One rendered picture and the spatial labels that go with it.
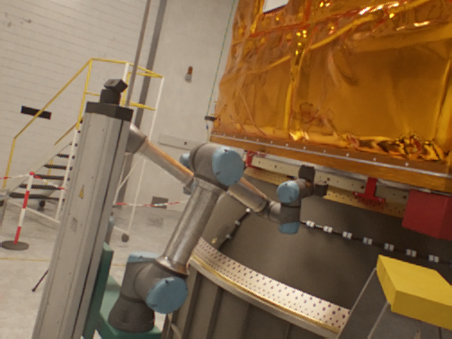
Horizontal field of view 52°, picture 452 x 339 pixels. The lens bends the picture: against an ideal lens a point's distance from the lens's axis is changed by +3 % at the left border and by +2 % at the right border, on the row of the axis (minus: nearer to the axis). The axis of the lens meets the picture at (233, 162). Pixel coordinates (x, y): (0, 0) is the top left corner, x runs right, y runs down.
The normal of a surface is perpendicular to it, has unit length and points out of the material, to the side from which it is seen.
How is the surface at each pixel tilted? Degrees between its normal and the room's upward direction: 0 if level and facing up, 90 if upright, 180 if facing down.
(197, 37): 90
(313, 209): 62
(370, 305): 93
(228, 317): 90
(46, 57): 90
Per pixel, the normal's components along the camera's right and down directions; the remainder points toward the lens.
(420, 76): -0.87, -0.20
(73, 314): 0.54, 0.14
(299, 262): -0.39, -0.55
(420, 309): -0.23, -0.03
